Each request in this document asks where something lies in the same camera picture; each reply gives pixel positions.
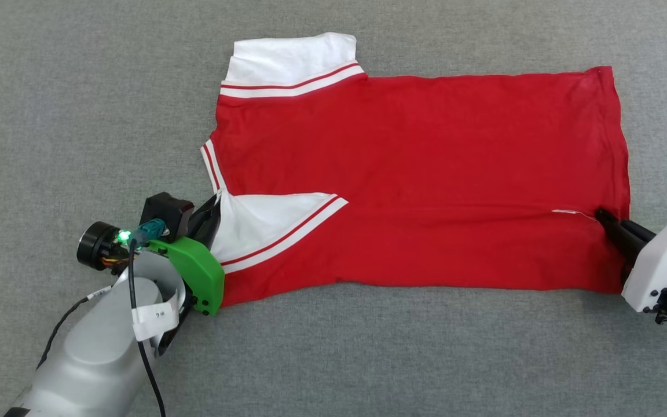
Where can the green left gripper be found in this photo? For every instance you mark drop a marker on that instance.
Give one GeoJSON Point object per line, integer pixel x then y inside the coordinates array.
{"type": "Point", "coordinates": [197, 272]}

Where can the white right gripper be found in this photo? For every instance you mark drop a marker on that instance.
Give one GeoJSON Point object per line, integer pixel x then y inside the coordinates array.
{"type": "Point", "coordinates": [658, 266]}

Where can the red and white shirt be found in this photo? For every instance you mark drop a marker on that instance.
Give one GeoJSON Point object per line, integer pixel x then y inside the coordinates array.
{"type": "Point", "coordinates": [426, 174]}

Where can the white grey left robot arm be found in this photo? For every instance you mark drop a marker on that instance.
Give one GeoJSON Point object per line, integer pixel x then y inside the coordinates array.
{"type": "Point", "coordinates": [96, 359]}

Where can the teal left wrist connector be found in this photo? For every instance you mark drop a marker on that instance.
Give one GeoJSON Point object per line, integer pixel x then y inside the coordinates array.
{"type": "Point", "coordinates": [151, 230]}

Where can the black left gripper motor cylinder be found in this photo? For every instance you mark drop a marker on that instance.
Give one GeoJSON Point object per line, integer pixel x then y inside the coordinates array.
{"type": "Point", "coordinates": [95, 246]}

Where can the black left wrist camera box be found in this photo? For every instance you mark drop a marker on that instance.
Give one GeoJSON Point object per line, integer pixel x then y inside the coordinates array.
{"type": "Point", "coordinates": [165, 213]}

